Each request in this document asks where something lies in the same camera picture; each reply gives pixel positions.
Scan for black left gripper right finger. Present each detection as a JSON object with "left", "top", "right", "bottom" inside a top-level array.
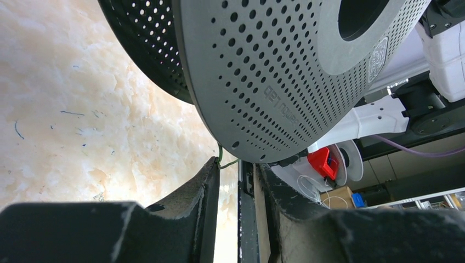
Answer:
[{"left": 258, "top": 164, "right": 464, "bottom": 262}]

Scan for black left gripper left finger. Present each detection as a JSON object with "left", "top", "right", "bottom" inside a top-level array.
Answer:
[{"left": 1, "top": 157, "right": 220, "bottom": 262}]

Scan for thin green wire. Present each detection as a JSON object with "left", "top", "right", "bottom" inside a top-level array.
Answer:
[{"left": 217, "top": 145, "right": 241, "bottom": 170}]

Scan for black cable spool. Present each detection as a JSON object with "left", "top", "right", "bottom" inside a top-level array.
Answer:
[{"left": 99, "top": 1, "right": 429, "bottom": 163}]

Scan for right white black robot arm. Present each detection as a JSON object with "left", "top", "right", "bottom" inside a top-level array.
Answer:
[{"left": 308, "top": 1, "right": 464, "bottom": 153}]

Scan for cardboard box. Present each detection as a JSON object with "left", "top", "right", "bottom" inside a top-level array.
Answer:
[{"left": 320, "top": 186, "right": 356, "bottom": 209}]

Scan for red plastic box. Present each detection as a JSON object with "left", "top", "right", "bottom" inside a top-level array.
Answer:
[{"left": 307, "top": 147, "right": 339, "bottom": 181}]

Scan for white filament spool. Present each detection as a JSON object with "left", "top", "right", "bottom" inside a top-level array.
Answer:
[{"left": 328, "top": 140, "right": 364, "bottom": 186}]

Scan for white loose wires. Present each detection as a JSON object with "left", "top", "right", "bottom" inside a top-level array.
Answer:
[{"left": 296, "top": 174, "right": 349, "bottom": 209}]

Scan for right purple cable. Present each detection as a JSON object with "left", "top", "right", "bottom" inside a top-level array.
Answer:
[{"left": 372, "top": 134, "right": 465, "bottom": 158}]

